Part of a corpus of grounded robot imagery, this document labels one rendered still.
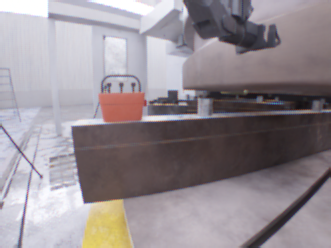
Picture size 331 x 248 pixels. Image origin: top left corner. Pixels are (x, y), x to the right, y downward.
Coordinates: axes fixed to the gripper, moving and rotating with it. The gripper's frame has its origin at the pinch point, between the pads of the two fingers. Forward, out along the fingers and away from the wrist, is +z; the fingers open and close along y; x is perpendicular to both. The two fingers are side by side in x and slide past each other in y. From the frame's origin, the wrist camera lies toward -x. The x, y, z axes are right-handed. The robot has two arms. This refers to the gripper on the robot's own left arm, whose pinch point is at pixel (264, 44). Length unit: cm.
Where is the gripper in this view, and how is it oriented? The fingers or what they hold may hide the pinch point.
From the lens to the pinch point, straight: 64.2
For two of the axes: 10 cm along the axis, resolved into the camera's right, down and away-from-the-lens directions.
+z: 9.0, -0.8, 4.3
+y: -4.4, -1.8, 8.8
